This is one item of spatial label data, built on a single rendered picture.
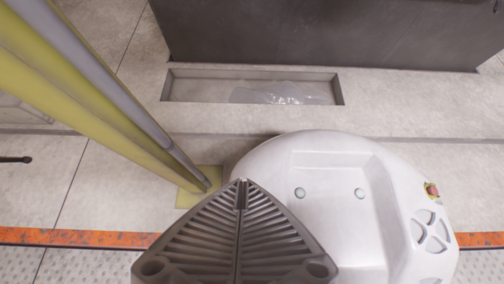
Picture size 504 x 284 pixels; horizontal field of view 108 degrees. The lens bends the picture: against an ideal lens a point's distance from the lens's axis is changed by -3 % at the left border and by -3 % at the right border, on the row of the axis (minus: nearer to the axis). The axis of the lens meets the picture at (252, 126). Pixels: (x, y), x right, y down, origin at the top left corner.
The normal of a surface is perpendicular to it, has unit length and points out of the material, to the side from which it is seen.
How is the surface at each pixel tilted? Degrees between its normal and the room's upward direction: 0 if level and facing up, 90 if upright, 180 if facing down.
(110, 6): 0
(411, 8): 90
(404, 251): 72
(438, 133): 0
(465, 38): 90
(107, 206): 0
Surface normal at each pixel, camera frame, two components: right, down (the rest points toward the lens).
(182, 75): -0.01, 0.90
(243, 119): 0.03, -0.44
